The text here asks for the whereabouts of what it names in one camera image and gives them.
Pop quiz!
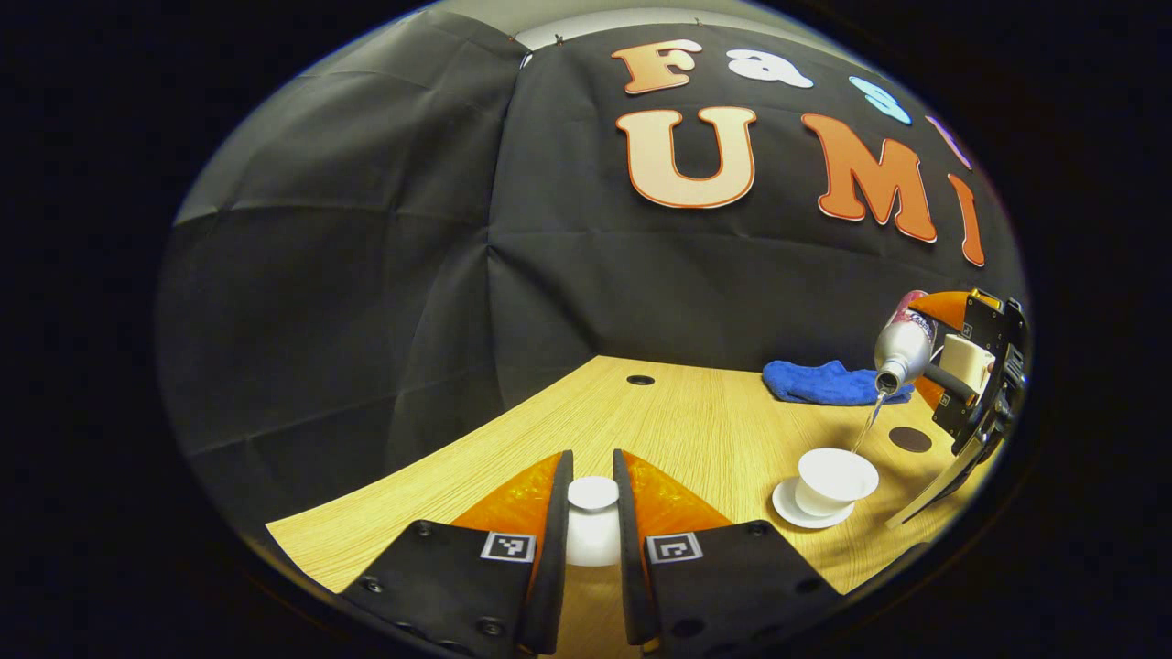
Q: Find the white saucer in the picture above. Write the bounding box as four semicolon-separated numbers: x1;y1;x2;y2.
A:
771;475;858;531

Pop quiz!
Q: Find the silver water bottle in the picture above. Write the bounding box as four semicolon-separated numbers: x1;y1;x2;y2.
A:
872;290;938;397

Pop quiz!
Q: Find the blue towel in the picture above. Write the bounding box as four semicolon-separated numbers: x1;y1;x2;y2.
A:
761;359;916;407

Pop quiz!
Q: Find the white teacup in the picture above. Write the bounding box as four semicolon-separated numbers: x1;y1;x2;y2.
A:
794;447;881;519

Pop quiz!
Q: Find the white toaster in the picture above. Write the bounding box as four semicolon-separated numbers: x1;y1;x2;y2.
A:
938;333;995;395

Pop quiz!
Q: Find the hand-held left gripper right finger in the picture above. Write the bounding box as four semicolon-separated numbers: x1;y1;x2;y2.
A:
611;448;844;656

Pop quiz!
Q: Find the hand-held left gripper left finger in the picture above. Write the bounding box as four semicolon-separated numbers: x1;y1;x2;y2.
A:
339;448;576;656

